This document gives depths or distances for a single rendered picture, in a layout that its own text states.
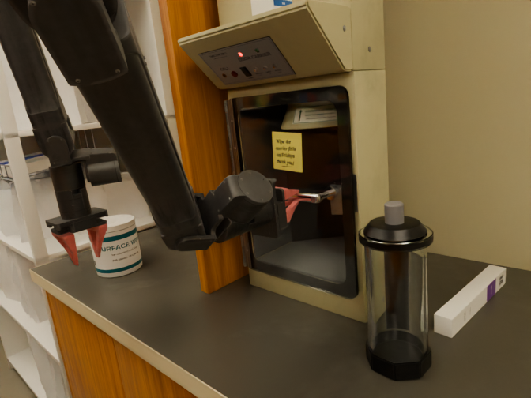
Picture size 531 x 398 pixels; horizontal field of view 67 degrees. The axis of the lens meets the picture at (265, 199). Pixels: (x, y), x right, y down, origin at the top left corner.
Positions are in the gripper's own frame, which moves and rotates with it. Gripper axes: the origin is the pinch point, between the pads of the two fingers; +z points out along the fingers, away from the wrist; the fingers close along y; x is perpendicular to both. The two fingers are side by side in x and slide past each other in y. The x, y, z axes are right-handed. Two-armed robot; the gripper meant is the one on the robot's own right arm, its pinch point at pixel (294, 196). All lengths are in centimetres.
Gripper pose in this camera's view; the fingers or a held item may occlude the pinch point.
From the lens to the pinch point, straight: 75.5
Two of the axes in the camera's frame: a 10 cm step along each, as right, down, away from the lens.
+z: 6.7, -2.4, 7.0
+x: -7.3, -0.7, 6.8
